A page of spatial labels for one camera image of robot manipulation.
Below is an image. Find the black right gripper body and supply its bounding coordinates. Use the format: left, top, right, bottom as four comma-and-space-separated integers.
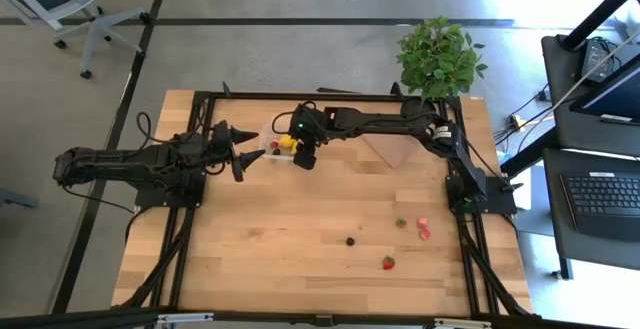
289, 103, 329, 153

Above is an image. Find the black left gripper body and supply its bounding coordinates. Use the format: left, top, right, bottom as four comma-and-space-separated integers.
208, 120, 245, 184

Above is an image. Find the clear plastic tupperware container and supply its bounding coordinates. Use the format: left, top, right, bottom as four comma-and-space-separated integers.
258, 122, 302, 164

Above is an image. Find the folded beige cloth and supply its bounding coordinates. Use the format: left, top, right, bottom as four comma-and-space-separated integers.
360, 133, 422, 170

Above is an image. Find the green leafy potted tree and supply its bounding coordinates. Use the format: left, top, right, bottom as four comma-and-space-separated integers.
395, 16, 489, 103

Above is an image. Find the black rig crossbeam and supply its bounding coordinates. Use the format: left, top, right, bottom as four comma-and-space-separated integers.
0, 307, 640, 329

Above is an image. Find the black desk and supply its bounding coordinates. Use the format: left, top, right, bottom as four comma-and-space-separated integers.
540, 33, 640, 280

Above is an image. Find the black power brick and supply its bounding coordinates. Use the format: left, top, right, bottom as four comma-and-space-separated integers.
580, 38, 617, 84

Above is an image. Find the black keyboard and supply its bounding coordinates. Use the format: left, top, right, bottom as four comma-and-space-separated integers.
559, 171, 640, 243

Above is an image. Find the black computer monitor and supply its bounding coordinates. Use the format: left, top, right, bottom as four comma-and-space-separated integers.
569, 53, 640, 126

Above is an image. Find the black diagonal pole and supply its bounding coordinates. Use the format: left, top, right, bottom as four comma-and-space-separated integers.
559, 0, 640, 51

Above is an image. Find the black aluminium table frame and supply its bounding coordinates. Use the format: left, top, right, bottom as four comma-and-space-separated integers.
112, 81, 541, 320

